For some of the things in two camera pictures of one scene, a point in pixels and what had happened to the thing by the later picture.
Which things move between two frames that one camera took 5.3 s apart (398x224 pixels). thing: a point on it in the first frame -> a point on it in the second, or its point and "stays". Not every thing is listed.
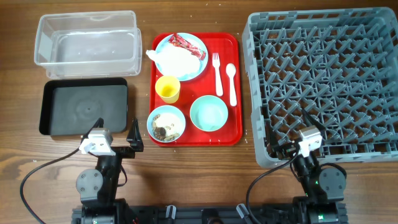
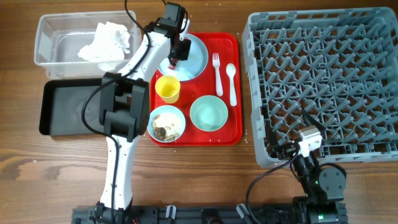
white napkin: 175,61 -> 111,41
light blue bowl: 166,124 stays
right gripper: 286,150 stays
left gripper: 127,152 -> 184,55
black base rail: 204,214 stays
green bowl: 209,113 stays
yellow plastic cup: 168,88 stays
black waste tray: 71,106 stays
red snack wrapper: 178,41 -> 173,67
